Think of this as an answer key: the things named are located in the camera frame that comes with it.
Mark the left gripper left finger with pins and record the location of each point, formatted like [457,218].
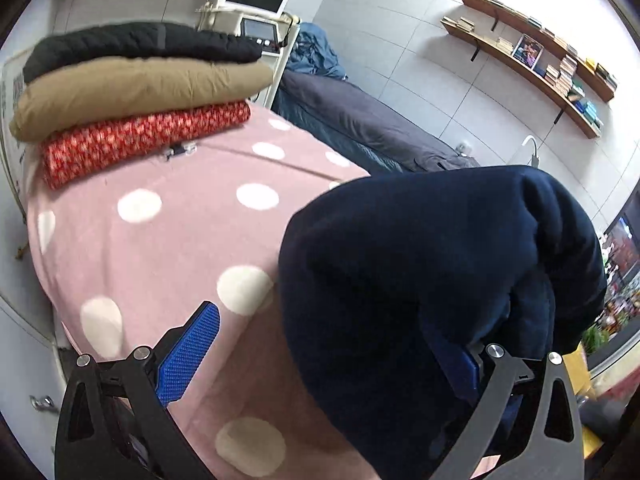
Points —
[114,421]

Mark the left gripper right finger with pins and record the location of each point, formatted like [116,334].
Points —
[545,441]

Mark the navy blue sweatshirt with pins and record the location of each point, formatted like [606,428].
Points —
[386,281]

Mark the pink polka dot blanket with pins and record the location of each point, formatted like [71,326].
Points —
[132,251]

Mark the red patterned folded garment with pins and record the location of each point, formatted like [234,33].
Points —
[80,151]

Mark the small black clip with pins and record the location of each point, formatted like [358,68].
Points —
[180,149]

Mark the white gooseneck lamp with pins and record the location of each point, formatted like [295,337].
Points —
[531,142]

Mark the tan folded jacket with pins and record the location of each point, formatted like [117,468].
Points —
[116,88]

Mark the black folded jacket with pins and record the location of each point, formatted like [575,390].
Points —
[137,40]

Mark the framed photo on shelf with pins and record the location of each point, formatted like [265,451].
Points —
[528,51]

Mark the white bedside machine cart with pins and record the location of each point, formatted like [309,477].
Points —
[276,38]

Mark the blue crumpled duvet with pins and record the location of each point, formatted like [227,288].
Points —
[312,54]

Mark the lower wooden wall shelf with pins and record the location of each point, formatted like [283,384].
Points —
[566,107]

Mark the wooden wall shelf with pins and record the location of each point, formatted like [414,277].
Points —
[553,44]
[566,107]

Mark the upper wooden wall shelf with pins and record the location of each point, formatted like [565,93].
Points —
[553,44]

